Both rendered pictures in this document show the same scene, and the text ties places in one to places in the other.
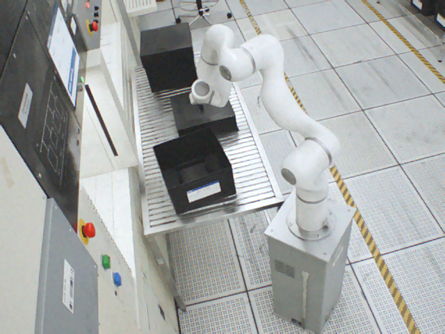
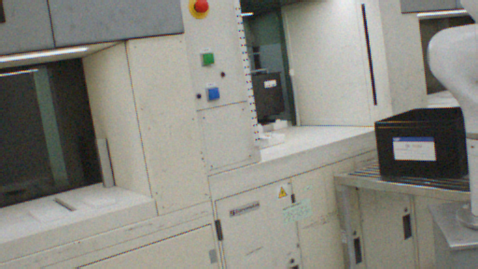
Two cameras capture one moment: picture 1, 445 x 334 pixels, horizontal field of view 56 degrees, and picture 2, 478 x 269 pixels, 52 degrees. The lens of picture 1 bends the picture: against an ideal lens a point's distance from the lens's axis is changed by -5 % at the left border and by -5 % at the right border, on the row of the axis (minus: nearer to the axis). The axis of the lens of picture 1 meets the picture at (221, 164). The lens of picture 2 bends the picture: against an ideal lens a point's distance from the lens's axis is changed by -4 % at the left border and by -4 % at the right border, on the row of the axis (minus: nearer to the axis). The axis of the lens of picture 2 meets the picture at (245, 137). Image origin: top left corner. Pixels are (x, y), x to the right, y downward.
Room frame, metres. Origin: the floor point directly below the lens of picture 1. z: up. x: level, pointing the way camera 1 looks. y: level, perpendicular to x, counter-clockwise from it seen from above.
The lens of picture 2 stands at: (0.01, -0.93, 1.16)
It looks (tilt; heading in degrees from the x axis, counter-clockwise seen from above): 8 degrees down; 60
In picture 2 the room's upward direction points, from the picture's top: 9 degrees counter-clockwise
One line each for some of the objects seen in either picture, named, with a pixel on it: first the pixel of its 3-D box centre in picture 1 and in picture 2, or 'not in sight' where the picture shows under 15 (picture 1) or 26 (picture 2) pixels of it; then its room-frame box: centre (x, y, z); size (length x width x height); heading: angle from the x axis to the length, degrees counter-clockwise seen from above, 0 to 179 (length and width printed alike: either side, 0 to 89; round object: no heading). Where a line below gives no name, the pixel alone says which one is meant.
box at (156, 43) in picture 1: (170, 57); not in sight; (2.19, 0.17, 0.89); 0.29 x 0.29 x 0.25; 89
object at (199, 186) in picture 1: (194, 169); (434, 140); (1.31, 0.12, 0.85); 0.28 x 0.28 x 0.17; 12
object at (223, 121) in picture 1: (201, 110); not in sight; (1.72, 0.04, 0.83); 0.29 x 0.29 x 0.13; 5
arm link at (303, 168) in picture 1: (306, 174); (473, 80); (0.97, -0.28, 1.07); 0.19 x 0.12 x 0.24; 123
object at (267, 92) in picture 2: not in sight; (248, 90); (1.20, 1.02, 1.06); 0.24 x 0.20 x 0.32; 4
